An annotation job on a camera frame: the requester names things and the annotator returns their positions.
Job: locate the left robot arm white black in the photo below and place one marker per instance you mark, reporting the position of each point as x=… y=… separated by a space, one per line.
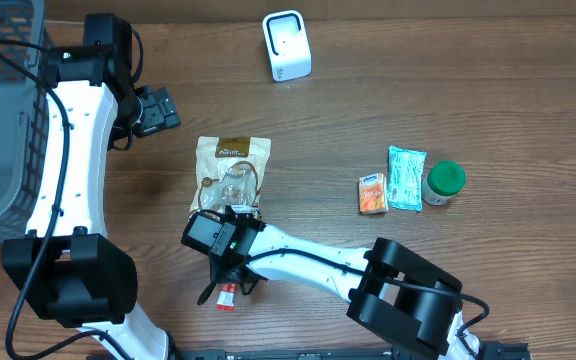
x=65 y=267

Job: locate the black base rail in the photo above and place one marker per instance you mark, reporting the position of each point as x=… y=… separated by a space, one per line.
x=490 y=351

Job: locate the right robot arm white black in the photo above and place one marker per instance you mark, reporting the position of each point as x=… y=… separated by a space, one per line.
x=390 y=290

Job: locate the grey plastic mesh basket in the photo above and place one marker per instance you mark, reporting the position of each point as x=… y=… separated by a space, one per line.
x=24 y=119

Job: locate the orange tissue pack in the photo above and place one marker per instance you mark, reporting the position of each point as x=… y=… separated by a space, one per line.
x=372 y=194

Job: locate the teal packet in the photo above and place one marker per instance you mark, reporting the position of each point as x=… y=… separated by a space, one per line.
x=406 y=168

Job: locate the white barcode scanner stand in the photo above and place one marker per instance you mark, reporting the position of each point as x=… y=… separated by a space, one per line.
x=287 y=45

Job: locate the red stick snack packet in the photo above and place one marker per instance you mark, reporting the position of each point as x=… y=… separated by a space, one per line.
x=226 y=297

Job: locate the beige snack pouch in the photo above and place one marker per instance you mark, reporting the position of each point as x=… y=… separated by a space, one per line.
x=229 y=172

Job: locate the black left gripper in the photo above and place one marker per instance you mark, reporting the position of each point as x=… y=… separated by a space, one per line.
x=159 y=111

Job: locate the green lid small jar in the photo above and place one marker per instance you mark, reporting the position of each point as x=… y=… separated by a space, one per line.
x=445 y=180

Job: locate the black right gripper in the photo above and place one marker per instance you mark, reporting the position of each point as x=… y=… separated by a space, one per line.
x=221 y=276

